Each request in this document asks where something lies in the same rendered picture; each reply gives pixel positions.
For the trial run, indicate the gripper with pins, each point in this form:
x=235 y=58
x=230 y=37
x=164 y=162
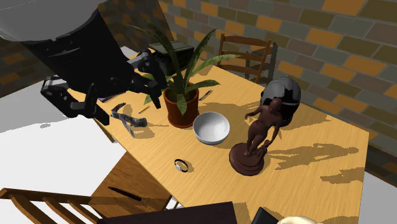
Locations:
x=90 y=56

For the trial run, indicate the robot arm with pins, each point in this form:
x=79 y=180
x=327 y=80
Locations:
x=37 y=21

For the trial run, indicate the dark purple book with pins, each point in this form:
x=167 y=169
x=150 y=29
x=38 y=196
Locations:
x=111 y=97

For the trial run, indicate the grey folding tool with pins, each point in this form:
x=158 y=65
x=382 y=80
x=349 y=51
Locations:
x=130 y=120

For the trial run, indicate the yellow pencil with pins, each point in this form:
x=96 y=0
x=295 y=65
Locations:
x=144 y=109

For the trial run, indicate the potted plant in terracotta pot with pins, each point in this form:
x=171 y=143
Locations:
x=181 y=107

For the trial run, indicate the black box-shaped appliance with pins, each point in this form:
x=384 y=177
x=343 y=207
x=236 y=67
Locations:
x=180 y=51

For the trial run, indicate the wooden chair with slatted back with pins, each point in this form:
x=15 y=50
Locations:
x=130 y=176

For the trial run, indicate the dark pen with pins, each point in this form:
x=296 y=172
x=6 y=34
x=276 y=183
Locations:
x=205 y=95

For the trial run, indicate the long black pen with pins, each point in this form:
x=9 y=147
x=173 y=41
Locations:
x=124 y=193

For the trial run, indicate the white bowl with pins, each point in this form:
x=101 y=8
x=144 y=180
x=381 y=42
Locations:
x=211 y=127

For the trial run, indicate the wooden ladder-back chair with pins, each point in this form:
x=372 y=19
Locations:
x=245 y=55

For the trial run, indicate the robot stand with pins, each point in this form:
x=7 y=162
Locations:
x=173 y=215

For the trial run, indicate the brown human figure statue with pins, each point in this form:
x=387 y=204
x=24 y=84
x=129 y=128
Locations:
x=260 y=127

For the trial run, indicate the grey and black helmet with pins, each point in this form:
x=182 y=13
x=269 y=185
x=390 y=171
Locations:
x=285 y=90

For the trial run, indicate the wooden table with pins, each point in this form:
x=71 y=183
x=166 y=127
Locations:
x=294 y=186

